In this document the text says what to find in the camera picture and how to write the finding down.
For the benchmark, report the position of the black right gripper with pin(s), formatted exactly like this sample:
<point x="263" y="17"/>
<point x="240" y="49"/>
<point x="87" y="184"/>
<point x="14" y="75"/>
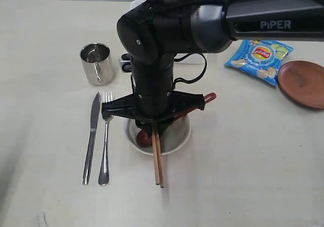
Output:
<point x="153" y="97"/>

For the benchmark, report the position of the brown wooden chopstick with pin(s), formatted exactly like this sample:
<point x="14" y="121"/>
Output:
<point x="160" y="161"/>
<point x="155" y="156"/>

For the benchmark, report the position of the brown wooden spoon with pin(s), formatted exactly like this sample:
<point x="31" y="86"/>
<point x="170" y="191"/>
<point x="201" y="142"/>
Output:
<point x="144" y="141"/>

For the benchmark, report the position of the white speckled ceramic bowl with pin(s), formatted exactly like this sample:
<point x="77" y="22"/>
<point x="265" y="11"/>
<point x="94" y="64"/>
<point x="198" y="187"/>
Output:
<point x="172" y="139"/>

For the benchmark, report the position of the silver metal fork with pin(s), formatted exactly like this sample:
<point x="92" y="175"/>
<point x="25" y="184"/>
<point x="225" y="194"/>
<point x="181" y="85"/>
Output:
<point x="103" y="178"/>

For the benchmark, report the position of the silver metal table knife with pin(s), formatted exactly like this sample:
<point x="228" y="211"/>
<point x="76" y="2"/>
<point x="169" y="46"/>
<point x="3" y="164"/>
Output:
<point x="95" y="109"/>

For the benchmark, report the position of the white plastic lattice basket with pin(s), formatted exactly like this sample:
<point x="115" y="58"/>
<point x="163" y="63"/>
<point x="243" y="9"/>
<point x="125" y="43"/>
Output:
<point x="194" y="59"/>

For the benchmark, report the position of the silver foil packet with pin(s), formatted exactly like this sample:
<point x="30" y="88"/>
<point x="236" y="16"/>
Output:
<point x="97" y="64"/>

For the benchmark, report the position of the blue potato chips bag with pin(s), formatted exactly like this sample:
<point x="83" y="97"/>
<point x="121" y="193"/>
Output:
<point x="260" y="58"/>

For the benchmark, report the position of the dark brown round plate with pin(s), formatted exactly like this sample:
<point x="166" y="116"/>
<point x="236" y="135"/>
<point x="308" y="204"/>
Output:
<point x="302" y="82"/>

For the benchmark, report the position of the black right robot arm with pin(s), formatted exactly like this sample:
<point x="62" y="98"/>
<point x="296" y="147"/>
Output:
<point x="156" y="30"/>

